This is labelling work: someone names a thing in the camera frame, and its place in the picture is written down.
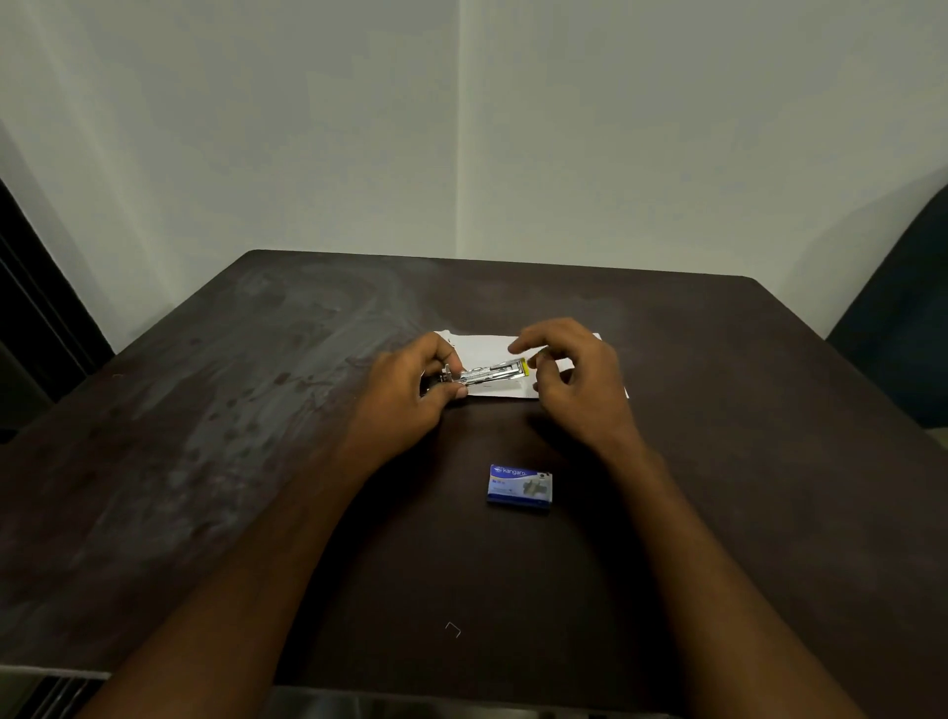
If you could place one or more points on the person's left hand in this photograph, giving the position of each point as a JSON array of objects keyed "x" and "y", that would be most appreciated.
[{"x": 400, "y": 404}]

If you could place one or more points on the person's right hand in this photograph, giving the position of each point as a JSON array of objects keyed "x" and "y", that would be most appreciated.
[{"x": 585, "y": 392}]

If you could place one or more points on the person's left thumb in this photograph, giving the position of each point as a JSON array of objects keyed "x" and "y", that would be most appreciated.
[{"x": 449, "y": 395}]

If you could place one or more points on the person's right thumb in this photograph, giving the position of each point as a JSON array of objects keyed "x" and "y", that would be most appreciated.
[{"x": 543, "y": 364}]

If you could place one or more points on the silver metal stapler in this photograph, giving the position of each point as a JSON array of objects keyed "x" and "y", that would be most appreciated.
[{"x": 485, "y": 372}]

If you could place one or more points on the person's right forearm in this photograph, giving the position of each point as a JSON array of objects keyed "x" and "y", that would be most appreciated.
[{"x": 711, "y": 592}]

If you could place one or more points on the person's left forearm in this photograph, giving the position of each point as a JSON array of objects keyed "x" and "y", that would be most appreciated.
[{"x": 244, "y": 592}]

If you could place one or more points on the white paper sheet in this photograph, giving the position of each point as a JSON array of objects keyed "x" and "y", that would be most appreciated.
[{"x": 489, "y": 352}]

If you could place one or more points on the blue staple box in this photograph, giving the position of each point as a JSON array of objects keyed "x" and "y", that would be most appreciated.
[{"x": 520, "y": 487}]

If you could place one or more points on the dark chair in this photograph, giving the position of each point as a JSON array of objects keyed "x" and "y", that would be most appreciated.
[{"x": 900, "y": 318}]

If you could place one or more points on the dark door frame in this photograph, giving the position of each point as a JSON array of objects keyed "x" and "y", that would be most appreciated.
[{"x": 41, "y": 318}]

